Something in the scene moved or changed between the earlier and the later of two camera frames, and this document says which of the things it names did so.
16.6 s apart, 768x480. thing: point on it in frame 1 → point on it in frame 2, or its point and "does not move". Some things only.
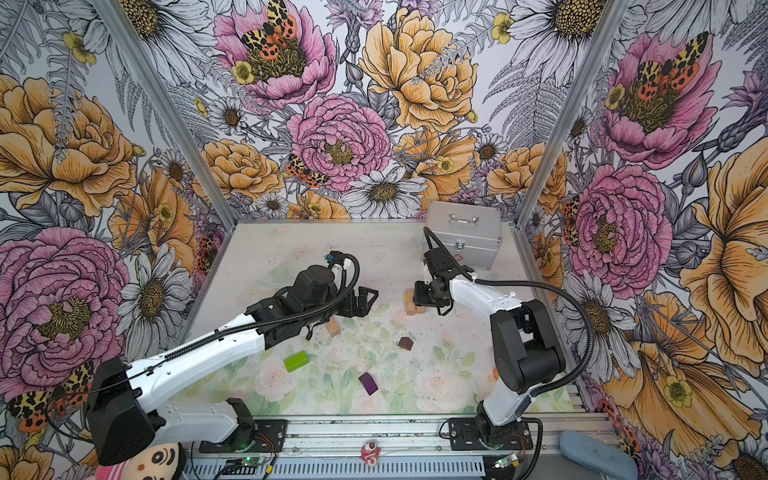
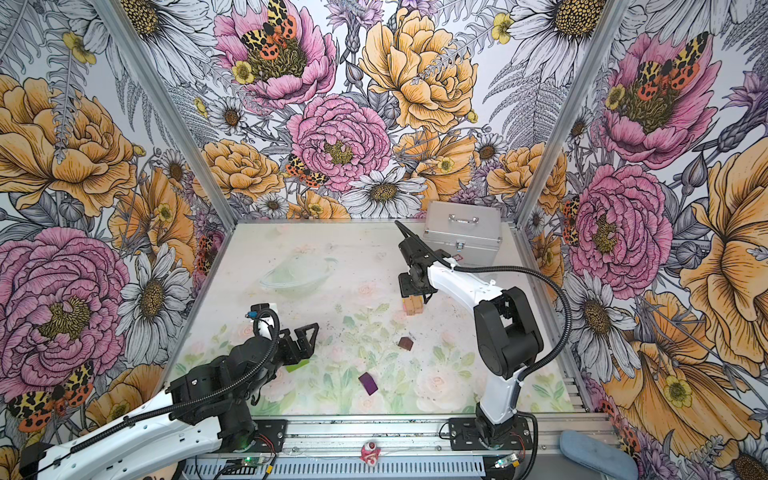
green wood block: [296, 361] does not move
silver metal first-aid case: [474, 233] does not move
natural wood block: [333, 327] → [413, 300]
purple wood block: [367, 381] does not move
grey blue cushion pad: [602, 458] does not move
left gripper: [350, 310] → [293, 356]
